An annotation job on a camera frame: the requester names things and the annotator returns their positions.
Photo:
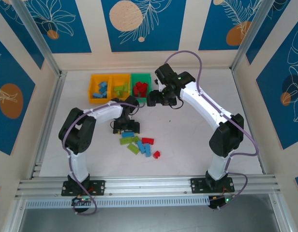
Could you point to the red two-by-four lego brick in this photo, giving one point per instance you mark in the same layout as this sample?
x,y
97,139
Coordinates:
x,y
148,140
145,87

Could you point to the red two-by-two lego brick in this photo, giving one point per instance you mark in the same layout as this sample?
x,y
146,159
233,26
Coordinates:
x,y
136,91
156,154

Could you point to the small green lego brick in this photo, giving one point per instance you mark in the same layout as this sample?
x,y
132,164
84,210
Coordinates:
x,y
117,94

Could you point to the blue two-by-two lego brick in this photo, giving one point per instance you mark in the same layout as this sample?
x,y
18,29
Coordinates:
x,y
105,96

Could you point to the green two-by-three lego brick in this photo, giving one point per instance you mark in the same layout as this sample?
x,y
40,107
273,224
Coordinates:
x,y
126,87

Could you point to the blue two-by-three lego brick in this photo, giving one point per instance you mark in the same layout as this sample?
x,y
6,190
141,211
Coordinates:
x,y
104,90
103,84

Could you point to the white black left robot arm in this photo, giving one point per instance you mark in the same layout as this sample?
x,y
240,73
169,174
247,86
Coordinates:
x,y
103,112

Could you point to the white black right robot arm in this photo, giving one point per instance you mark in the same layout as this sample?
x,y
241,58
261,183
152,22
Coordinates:
x,y
204,104

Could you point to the blue two-by-four lego brick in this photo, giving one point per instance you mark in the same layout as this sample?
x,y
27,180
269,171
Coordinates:
x,y
128,134

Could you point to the green plastic bin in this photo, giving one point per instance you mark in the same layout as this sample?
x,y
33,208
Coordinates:
x,y
140,76

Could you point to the yellow plastic bin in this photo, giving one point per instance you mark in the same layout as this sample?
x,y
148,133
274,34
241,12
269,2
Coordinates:
x,y
98,101
115,78

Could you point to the green two-by-four lego brick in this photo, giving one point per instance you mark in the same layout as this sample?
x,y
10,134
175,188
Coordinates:
x,y
119,88

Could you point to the small controller board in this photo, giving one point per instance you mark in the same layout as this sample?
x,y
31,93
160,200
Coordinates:
x,y
80,200
218,201

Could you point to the grey metal panel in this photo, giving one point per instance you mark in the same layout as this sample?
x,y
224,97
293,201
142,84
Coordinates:
x,y
149,221

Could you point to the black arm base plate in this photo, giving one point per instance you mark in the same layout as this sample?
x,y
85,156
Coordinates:
x,y
198,185
98,187

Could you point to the aluminium frame rail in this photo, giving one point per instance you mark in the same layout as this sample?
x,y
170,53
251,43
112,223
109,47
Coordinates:
x,y
149,186

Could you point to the aluminium side rail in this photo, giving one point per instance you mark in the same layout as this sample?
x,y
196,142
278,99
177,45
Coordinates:
x,y
48,125

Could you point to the aluminium upright post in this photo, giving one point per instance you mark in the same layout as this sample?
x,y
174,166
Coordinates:
x,y
260,33
37,36

